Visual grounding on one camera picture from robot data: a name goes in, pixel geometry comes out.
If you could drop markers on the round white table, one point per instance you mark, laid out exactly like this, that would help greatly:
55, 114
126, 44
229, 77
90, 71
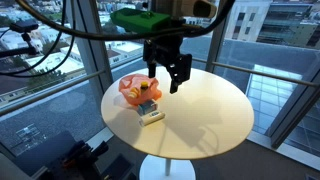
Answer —
207, 116

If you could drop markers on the blue and white box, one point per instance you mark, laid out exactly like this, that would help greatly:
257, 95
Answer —
147, 107

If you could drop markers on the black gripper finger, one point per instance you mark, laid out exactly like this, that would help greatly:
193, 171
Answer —
175, 83
151, 70

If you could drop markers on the dark jar with yellow lid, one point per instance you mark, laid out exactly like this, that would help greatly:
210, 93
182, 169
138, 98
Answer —
144, 86

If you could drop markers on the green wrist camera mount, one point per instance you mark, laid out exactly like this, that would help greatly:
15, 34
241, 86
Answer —
143, 22

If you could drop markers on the orange plastic bag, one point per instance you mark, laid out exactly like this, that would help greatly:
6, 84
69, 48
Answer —
134, 81

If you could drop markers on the black equipment on floor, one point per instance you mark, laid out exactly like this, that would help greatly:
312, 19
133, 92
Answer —
62, 158

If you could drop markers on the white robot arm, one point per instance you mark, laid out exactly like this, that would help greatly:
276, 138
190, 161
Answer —
179, 8

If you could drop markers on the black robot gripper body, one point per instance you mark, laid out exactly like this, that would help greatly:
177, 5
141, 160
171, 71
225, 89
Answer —
166, 51

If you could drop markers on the black camera on tripod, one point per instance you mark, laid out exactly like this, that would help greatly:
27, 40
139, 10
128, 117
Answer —
23, 27

